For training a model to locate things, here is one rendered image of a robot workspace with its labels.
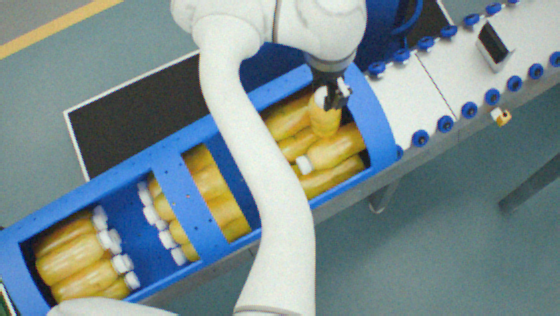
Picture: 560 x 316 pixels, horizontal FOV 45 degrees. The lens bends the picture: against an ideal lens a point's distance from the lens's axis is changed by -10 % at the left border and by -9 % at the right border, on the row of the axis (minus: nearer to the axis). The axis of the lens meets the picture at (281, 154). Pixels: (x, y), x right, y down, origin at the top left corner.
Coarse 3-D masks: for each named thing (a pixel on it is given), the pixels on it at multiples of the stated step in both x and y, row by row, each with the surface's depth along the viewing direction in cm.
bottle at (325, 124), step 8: (312, 96) 146; (312, 104) 146; (312, 112) 147; (320, 112) 145; (328, 112) 145; (336, 112) 146; (312, 120) 151; (320, 120) 147; (328, 120) 147; (336, 120) 150; (312, 128) 157; (320, 128) 153; (328, 128) 152; (336, 128) 156; (328, 136) 158
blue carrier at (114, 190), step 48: (192, 144) 150; (384, 144) 152; (96, 192) 148; (192, 192) 145; (240, 192) 173; (336, 192) 156; (0, 240) 147; (144, 240) 171; (192, 240) 147; (240, 240) 153; (48, 288) 168; (144, 288) 151
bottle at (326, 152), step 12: (348, 132) 158; (312, 144) 159; (324, 144) 158; (336, 144) 157; (348, 144) 158; (360, 144) 158; (312, 156) 158; (324, 156) 157; (336, 156) 158; (348, 156) 159; (312, 168) 159; (324, 168) 159
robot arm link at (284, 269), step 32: (192, 0) 106; (224, 0) 104; (256, 0) 104; (192, 32) 107; (224, 32) 103; (256, 32) 105; (224, 64) 101; (224, 96) 99; (224, 128) 98; (256, 128) 96; (256, 160) 94; (256, 192) 93; (288, 192) 92; (288, 224) 89; (256, 256) 90; (288, 256) 87; (256, 288) 85; (288, 288) 84
